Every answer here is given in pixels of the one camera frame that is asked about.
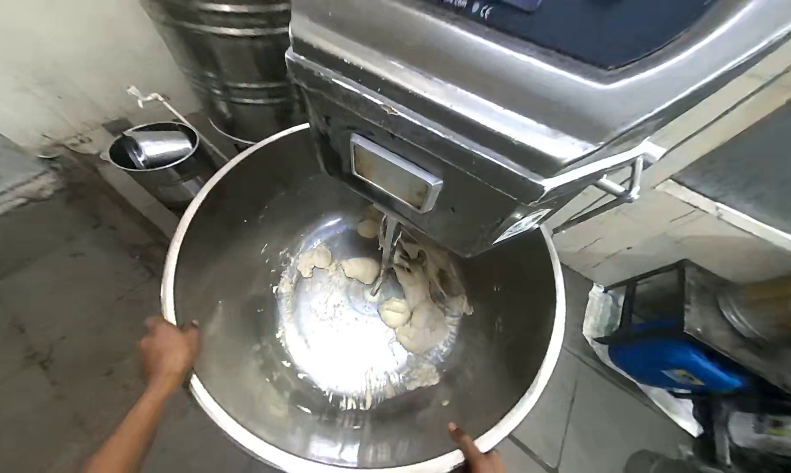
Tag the person's left forearm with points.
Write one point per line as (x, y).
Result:
(132, 427)

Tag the person's right hand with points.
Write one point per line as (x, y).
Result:
(480, 458)

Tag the large ribbed steel drum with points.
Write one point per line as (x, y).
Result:
(237, 59)

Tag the grey stone counter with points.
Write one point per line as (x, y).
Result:
(763, 157)

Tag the machine with blue motor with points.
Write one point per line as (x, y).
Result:
(665, 361)

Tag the white plastic sack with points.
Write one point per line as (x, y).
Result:
(602, 318)

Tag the steel bucket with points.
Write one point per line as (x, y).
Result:
(172, 181)

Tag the steel dough mixer machine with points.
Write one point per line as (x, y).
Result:
(487, 111)

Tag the person's left thumb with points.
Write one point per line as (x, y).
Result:
(192, 335)

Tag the grey stone slab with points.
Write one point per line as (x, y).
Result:
(1, 164)

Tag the person's right thumb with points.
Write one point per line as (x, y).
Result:
(462, 439)

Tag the shiny steel cup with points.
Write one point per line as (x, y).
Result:
(164, 146)

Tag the person's right fingers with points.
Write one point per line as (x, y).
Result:
(494, 460)

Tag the thin white pipe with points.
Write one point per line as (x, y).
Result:
(181, 118)

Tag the metal mixer bar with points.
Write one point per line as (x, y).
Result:
(388, 246)

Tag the large steel mixing bowl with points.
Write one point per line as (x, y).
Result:
(224, 341)

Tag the person's left hand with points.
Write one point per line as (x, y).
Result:
(168, 351)

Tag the person's left fingers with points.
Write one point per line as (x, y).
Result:
(153, 325)

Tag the pieces of pale dough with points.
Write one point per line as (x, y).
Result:
(421, 328)

